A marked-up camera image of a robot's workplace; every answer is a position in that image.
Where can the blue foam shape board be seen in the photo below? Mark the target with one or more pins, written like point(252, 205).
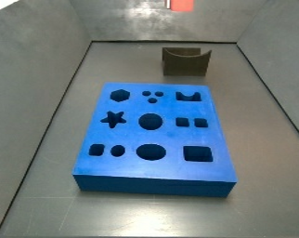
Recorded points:
point(154, 142)

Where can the red rectangular block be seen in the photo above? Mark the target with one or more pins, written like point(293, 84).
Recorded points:
point(181, 5)

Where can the black curved fixture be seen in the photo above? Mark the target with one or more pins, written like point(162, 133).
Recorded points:
point(185, 61)

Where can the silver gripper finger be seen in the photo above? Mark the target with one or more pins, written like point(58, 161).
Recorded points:
point(168, 4)

